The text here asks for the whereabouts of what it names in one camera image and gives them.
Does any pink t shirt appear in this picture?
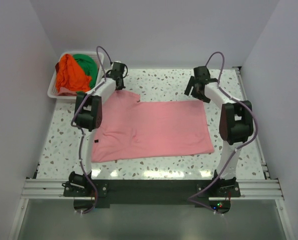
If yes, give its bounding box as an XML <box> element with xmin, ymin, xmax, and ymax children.
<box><xmin>91</xmin><ymin>90</ymin><xmax>214</xmax><ymax>163</ymax></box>

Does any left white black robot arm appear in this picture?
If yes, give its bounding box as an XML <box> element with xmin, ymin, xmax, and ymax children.
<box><xmin>71</xmin><ymin>61</ymin><xmax>128</xmax><ymax>196</ymax></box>

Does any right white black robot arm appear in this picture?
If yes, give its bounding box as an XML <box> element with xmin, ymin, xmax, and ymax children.
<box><xmin>184</xmin><ymin>66</ymin><xmax>254</xmax><ymax>197</ymax></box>

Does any green t shirt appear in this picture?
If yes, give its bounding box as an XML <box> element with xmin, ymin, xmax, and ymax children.
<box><xmin>73</xmin><ymin>54</ymin><xmax>98</xmax><ymax>89</ymax></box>

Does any orange t shirt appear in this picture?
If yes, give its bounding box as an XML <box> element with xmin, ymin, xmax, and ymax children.
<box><xmin>56</xmin><ymin>54</ymin><xmax>91</xmax><ymax>92</ymax></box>

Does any dark red garment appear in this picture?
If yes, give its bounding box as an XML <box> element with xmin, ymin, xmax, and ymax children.
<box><xmin>55</xmin><ymin>62</ymin><xmax>59</xmax><ymax>74</ymax></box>

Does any aluminium frame rail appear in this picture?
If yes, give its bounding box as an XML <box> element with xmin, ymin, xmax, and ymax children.
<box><xmin>21</xmin><ymin>69</ymin><xmax>283</xmax><ymax>204</ymax></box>

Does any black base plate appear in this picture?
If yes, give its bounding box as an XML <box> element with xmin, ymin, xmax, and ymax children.
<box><xmin>62</xmin><ymin>177</ymin><xmax>241</xmax><ymax>214</ymax></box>

